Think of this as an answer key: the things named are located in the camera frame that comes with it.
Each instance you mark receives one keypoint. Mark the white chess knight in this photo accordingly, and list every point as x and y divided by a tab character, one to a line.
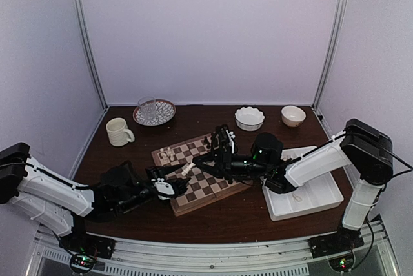
165	159

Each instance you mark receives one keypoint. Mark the aluminium frame post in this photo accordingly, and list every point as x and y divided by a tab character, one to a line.
341	6
87	48

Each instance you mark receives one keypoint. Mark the cream round bowl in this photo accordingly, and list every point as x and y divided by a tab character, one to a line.
292	116

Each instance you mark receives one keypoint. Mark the patterned brown rim plate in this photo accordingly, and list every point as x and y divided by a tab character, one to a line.
165	111

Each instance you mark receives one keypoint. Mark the right aluminium frame post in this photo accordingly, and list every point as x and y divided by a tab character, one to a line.
341	6

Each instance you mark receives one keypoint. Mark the white chess rook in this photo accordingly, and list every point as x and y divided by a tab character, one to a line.
161	153

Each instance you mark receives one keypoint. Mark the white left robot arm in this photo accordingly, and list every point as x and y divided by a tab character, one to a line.
63	205

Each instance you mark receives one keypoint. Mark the cream ceramic mug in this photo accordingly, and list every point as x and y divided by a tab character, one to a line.
118	132

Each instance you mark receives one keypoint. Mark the white scalloped bowl black rim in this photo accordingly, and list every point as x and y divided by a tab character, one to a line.
249	119

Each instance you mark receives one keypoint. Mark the wooden chess board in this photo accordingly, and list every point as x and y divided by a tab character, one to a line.
203	188

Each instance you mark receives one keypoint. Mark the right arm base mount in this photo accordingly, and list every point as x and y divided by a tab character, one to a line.
340	245

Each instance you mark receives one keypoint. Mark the left aluminium frame post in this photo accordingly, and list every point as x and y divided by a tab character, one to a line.
87	48

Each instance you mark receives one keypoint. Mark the clear drinking glass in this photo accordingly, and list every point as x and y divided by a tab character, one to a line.
147	107

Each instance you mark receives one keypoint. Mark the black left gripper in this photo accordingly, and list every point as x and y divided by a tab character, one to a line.
162	171

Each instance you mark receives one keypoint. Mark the dark chess pieces row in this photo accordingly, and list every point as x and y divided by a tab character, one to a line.
209	141

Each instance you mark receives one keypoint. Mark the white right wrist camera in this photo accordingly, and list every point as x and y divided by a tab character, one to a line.
224	139

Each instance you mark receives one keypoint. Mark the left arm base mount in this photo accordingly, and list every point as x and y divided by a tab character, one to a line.
84	249

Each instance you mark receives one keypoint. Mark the white plastic divided tray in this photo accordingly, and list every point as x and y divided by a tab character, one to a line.
319	194

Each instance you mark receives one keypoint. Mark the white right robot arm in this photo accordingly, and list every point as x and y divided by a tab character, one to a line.
359	145

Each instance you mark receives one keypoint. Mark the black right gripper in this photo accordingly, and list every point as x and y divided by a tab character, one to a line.
221	157

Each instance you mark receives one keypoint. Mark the white chess bishop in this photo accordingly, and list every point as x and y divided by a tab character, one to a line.
187	169

